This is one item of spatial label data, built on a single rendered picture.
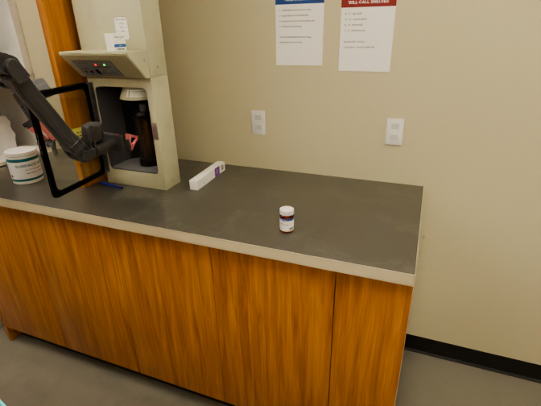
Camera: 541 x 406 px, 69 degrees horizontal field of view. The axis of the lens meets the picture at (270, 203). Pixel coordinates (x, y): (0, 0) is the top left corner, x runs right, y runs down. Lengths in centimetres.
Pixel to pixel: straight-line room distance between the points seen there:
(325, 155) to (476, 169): 64
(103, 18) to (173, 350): 136
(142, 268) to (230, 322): 41
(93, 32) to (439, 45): 133
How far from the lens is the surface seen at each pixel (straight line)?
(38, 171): 213
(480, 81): 175
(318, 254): 123
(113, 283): 182
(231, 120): 199
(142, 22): 164
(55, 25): 185
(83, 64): 175
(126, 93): 177
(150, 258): 160
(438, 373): 227
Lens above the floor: 159
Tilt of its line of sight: 24 degrees down
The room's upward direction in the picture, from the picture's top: 1 degrees counter-clockwise
